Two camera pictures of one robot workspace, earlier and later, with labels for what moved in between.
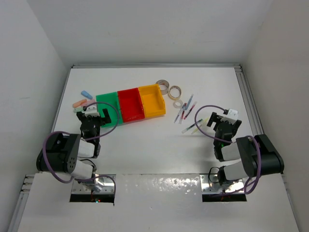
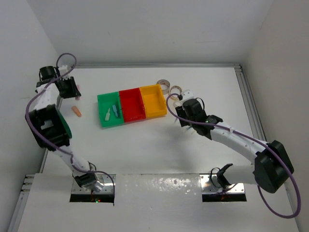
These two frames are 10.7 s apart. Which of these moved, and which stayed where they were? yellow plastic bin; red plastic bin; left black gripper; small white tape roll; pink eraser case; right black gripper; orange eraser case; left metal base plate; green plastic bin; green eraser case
Moved: right black gripper; pink eraser case; orange eraser case; left black gripper; green eraser case
Stayed: small white tape roll; left metal base plate; yellow plastic bin; green plastic bin; red plastic bin
